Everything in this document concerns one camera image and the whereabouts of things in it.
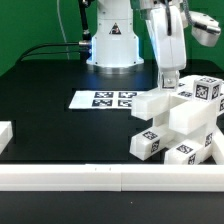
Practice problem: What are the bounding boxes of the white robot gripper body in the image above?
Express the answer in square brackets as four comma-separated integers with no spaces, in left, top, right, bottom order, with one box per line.
[146,6,186,72]

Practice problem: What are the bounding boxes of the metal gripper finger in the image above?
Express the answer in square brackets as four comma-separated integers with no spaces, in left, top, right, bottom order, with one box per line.
[161,71,179,86]

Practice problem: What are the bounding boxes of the white long chair back part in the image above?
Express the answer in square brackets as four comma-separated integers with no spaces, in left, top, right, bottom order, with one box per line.
[169,75,224,119]

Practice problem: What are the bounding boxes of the white tagged bar part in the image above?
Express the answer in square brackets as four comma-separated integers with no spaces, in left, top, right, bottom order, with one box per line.
[131,91,169,121]

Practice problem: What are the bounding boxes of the small white tagged cube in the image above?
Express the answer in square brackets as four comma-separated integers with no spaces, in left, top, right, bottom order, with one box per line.
[193,76,222,102]

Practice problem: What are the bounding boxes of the white chair seat part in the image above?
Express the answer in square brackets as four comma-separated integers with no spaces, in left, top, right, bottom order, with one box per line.
[151,89,224,158]

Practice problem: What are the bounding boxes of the paper sheet with tags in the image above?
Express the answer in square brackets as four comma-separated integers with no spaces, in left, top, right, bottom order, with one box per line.
[69,90,141,109]

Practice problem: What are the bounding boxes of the white left fence block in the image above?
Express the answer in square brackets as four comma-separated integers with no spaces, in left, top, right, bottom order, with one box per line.
[0,121,13,154]

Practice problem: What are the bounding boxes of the grey braided cable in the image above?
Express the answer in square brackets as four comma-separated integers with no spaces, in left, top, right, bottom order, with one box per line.
[163,0,221,36]

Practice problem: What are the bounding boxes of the thin white cable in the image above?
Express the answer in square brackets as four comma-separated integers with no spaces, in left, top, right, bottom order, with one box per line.
[56,0,72,61]

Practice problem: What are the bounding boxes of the black cables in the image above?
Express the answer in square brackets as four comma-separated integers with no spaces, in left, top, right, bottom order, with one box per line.
[16,40,93,64]

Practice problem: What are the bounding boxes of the white front fence rail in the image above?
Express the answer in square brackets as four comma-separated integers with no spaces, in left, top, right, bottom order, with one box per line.
[0,164,224,192]

